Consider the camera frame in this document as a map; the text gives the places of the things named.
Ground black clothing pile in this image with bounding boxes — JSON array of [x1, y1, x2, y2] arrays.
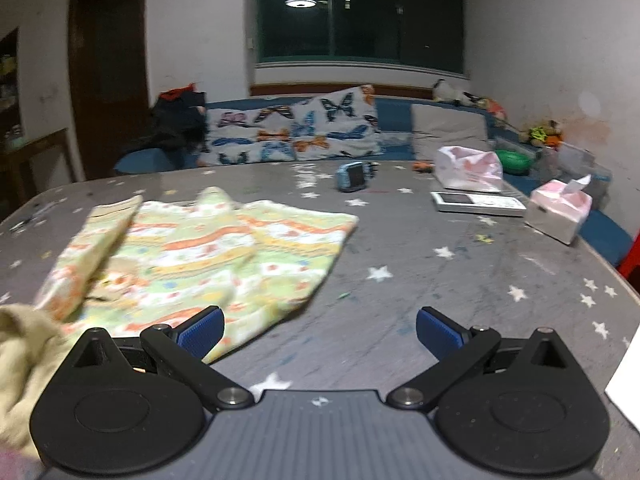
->
[[122, 85, 211, 166]]

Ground dark wooden shelf unit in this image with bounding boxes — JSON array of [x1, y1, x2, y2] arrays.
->
[[0, 27, 23, 146]]

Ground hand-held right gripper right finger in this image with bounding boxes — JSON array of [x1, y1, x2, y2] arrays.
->
[[387, 306, 576, 410]]

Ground wooden side table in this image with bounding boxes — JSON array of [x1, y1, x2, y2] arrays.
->
[[0, 127, 76, 211]]

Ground pink white tissue pack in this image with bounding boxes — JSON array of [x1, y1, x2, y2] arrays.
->
[[524, 175, 593, 246]]

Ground dark glass window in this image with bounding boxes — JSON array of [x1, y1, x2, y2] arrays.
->
[[255, 0, 471, 78]]

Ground butterfly print cushion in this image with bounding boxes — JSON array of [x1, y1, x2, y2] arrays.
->
[[292, 85, 382, 161], [199, 104, 302, 166]]

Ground white paper sheet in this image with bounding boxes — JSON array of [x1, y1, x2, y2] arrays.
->
[[604, 320, 640, 436]]

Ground pens on table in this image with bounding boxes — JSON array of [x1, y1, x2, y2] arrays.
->
[[10, 202, 66, 233]]

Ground person's pink clothing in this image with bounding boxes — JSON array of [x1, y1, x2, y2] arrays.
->
[[0, 447, 46, 480]]

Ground blue toy watch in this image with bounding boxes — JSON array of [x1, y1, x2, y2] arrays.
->
[[336, 161, 378, 193]]

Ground clear plastic box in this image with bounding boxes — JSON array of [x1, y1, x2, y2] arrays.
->
[[537, 142, 613, 196]]

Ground patterned green orange children's jacket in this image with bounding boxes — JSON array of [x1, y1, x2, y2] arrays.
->
[[0, 186, 361, 461]]

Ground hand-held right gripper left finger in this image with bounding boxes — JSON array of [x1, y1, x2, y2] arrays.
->
[[62, 306, 256, 413]]

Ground red stool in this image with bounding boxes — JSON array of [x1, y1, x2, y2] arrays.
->
[[617, 230, 640, 278]]

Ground white flat remote device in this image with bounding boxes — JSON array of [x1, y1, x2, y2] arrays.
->
[[431, 191, 528, 217]]

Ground dark wooden door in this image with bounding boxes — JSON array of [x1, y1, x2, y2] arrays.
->
[[67, 0, 151, 181]]

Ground white pink plastic bag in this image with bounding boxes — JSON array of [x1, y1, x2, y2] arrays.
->
[[432, 145, 504, 193]]

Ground grey cushion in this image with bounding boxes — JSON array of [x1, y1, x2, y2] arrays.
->
[[410, 104, 493, 161]]

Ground green round object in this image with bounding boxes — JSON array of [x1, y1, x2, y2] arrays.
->
[[495, 149, 533, 176]]

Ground colourful toy figure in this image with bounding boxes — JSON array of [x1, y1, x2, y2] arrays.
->
[[520, 120, 564, 148]]

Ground white plush toy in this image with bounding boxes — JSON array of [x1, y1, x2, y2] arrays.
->
[[432, 79, 496, 108]]

